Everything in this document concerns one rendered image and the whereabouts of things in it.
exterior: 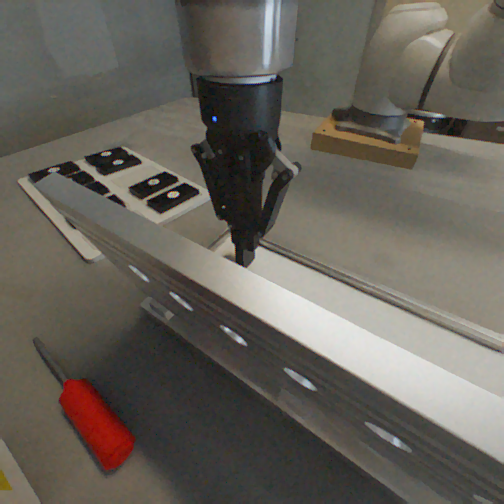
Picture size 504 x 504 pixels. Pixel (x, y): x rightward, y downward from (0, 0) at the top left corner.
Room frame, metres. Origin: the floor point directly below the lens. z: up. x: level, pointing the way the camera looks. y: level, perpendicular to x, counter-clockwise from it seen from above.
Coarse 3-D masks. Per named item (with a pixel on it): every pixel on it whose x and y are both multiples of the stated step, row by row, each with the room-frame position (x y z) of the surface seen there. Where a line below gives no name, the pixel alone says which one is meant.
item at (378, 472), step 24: (384, 288) 0.21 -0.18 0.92; (144, 312) 0.18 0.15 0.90; (168, 312) 0.16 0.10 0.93; (408, 312) 0.17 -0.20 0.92; (192, 336) 0.14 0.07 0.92; (216, 360) 0.11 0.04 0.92; (240, 384) 0.09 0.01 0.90; (264, 384) 0.09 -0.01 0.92; (288, 408) 0.07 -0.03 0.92; (312, 432) 0.05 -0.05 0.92; (336, 432) 0.05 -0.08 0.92; (336, 456) 0.03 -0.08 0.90; (360, 456) 0.03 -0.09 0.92; (384, 480) 0.02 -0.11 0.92; (408, 480) 0.02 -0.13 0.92
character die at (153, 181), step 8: (152, 176) 0.53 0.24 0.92; (160, 176) 0.53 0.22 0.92; (168, 176) 0.54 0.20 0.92; (176, 176) 0.53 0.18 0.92; (136, 184) 0.49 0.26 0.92; (144, 184) 0.49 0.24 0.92; (152, 184) 0.49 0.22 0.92; (160, 184) 0.49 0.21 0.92; (168, 184) 0.50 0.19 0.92; (136, 192) 0.46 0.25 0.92; (144, 192) 0.46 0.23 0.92; (152, 192) 0.47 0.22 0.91
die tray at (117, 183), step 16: (80, 160) 0.64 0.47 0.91; (144, 160) 0.64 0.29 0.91; (64, 176) 0.55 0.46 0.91; (96, 176) 0.55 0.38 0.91; (112, 176) 0.55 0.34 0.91; (128, 176) 0.55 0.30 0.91; (144, 176) 0.55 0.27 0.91; (32, 192) 0.48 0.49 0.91; (112, 192) 0.48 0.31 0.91; (128, 192) 0.48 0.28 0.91; (160, 192) 0.48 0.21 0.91; (48, 208) 0.42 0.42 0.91; (128, 208) 0.42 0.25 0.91; (144, 208) 0.42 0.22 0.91; (176, 208) 0.42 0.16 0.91; (192, 208) 0.43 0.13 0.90; (64, 224) 0.36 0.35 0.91; (160, 224) 0.37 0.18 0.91; (80, 240) 0.32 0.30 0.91; (96, 256) 0.28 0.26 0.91
